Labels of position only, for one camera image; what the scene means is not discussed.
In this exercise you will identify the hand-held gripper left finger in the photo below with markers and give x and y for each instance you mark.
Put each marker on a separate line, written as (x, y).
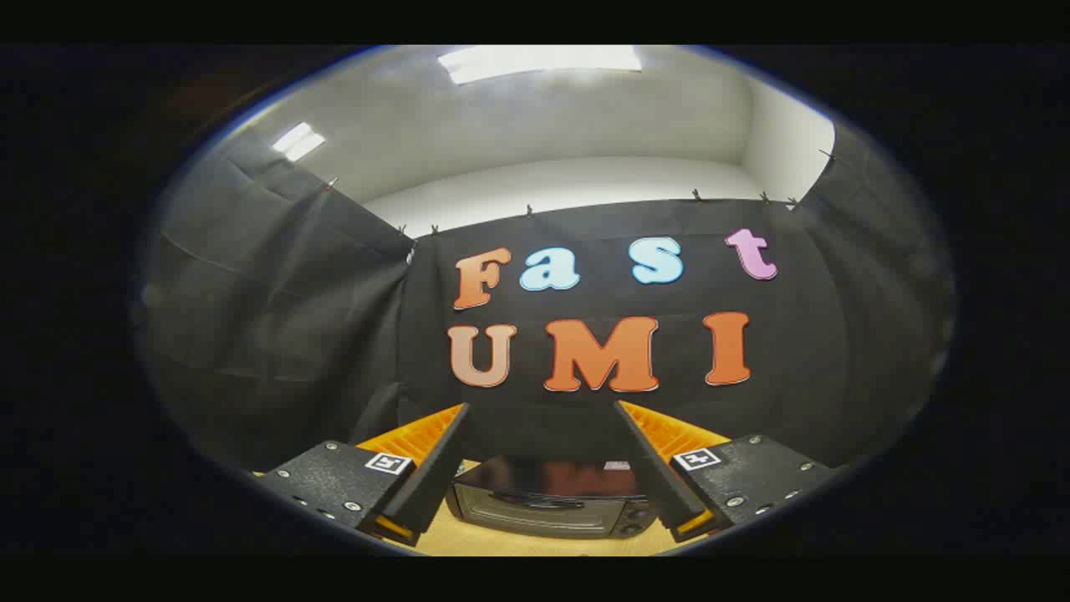
(435, 477)

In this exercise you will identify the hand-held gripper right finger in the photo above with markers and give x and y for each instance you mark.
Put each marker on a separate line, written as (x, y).
(660, 481)

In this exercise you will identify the black toaster oven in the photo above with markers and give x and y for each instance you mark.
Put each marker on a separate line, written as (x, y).
(543, 518)

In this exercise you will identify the black backdrop cloth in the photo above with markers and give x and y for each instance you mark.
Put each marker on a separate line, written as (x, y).
(602, 293)

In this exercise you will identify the plain dark curtain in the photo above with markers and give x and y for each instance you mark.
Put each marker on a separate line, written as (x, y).
(276, 318)

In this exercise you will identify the ceiling light panel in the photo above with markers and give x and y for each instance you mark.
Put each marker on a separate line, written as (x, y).
(539, 61)
(298, 141)

